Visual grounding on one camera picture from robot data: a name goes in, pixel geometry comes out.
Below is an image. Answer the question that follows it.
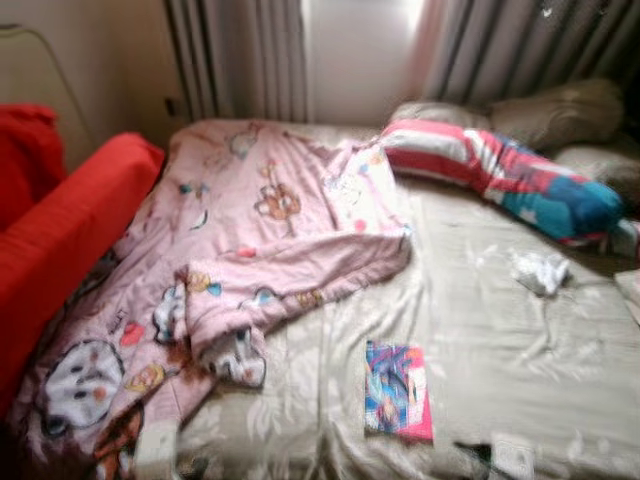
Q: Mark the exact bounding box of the colourful cartoon book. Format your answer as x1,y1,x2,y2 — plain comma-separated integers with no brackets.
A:
364,340,435,443

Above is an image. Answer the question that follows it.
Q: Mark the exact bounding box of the bed with beige sheet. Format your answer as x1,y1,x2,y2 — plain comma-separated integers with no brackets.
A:
10,120,640,480

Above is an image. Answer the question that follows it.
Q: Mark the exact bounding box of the white crumpled cloth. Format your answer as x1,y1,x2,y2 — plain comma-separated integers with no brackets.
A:
510,248,571,297

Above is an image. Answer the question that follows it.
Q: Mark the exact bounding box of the flat beige leaf-print pillow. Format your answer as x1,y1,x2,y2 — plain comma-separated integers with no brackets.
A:
610,220,640,259

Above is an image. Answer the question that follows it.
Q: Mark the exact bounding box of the striped red blue bolster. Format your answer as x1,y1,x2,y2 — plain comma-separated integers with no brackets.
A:
380,119,626,246

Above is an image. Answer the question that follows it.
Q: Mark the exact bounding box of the pink cartoon print quilt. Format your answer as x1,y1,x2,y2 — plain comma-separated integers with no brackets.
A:
5,120,416,480

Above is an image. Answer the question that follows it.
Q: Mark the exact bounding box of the grey striped curtain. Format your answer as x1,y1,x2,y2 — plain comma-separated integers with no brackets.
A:
165,0,309,123
415,0,640,106

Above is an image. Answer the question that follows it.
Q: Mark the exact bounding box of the long red sofa cushion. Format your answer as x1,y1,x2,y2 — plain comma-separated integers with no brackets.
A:
0,133,166,401

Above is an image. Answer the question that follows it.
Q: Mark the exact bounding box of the red sofa back cushion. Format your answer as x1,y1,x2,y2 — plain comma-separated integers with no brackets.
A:
0,103,69,231

